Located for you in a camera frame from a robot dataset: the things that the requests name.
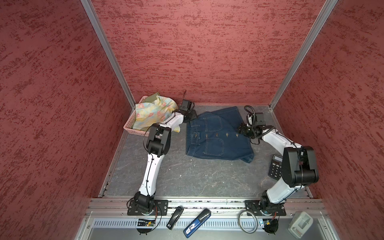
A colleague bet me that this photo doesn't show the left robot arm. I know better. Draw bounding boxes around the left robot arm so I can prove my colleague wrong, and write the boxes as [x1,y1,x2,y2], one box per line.
[128,109,197,216]

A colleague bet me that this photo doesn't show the olive green garment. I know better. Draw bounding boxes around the olive green garment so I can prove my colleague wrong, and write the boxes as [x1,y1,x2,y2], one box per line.
[142,93,160,104]

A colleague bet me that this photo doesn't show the right aluminium corner post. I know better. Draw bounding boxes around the right aluminium corner post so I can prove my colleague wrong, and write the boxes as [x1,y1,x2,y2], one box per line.
[269,0,338,111]

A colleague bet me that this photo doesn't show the blue black handheld device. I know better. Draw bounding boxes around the blue black handheld device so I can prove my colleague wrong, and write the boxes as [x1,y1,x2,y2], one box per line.
[183,209,211,239]

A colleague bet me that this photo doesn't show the aluminium front rail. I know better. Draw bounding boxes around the aluminium front rail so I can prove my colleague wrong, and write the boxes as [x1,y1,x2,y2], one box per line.
[74,196,340,240]

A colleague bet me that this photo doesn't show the black calculator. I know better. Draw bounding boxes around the black calculator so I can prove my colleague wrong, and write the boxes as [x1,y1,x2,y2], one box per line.
[268,155,283,181]

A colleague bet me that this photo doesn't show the grey coiled cable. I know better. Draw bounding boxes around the grey coiled cable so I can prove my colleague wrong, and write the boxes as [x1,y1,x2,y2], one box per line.
[238,209,259,235]

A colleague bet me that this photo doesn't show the pink plastic basket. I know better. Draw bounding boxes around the pink plastic basket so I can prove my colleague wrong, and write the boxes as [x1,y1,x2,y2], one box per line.
[124,109,149,137]

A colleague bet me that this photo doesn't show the aluminium corner post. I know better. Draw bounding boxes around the aluminium corner post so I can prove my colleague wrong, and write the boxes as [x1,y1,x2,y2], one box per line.
[269,0,338,111]
[81,0,136,110]

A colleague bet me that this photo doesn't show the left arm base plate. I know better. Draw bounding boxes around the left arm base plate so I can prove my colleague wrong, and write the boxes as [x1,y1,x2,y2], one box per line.
[127,200,169,216]

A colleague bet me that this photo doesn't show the circuit board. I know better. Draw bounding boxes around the circuit board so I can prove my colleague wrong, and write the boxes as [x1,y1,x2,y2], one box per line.
[136,219,157,235]
[263,219,279,235]

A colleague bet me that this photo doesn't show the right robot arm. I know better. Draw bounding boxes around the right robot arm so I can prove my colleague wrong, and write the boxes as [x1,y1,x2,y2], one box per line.
[237,124,320,216]

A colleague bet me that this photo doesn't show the left circuit board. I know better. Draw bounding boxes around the left circuit board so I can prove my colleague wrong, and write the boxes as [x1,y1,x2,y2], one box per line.
[136,219,157,235]

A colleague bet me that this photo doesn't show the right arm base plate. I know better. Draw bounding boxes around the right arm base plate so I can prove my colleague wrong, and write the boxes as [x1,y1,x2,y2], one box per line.
[245,200,287,217]

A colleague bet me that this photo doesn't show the left aluminium corner post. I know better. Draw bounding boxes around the left aluminium corner post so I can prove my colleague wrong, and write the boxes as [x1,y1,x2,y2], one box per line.
[81,0,136,110]

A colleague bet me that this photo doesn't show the pastel floral skirt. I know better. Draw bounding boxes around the pastel floral skirt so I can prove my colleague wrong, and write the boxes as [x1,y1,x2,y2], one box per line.
[133,96,179,131]

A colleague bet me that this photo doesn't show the right circuit board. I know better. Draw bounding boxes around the right circuit board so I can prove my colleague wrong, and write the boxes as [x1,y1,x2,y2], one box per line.
[263,219,279,235]

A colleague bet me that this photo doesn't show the blue denim skirt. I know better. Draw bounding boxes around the blue denim skirt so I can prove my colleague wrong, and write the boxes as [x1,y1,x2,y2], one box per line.
[186,107,255,163]

